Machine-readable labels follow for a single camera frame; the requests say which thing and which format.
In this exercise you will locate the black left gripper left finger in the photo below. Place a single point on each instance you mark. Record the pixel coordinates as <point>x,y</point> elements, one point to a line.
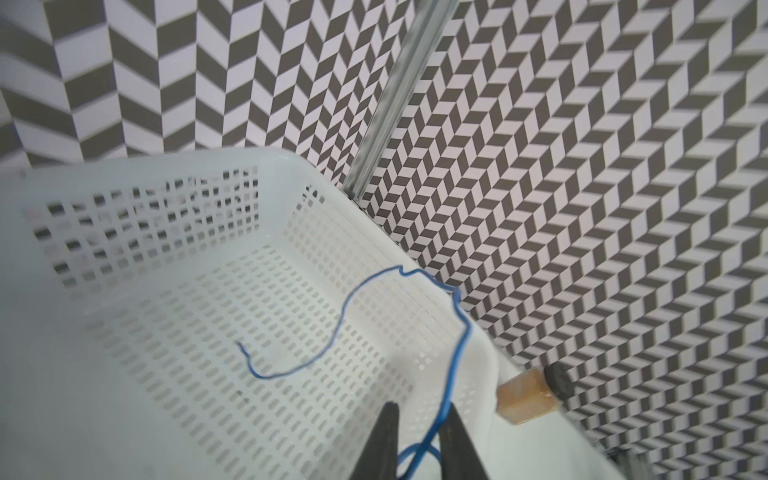
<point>378,460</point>

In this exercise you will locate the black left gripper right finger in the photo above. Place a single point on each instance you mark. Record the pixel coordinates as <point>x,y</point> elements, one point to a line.
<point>459,458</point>

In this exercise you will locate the brown spice bottle black cap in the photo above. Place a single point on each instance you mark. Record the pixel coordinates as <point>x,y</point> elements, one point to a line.
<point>534,393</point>

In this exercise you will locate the white plastic basket right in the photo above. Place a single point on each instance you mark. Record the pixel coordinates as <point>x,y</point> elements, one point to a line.
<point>227,314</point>

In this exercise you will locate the aluminium corner post right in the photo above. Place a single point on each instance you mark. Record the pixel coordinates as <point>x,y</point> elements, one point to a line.
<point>420,42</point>

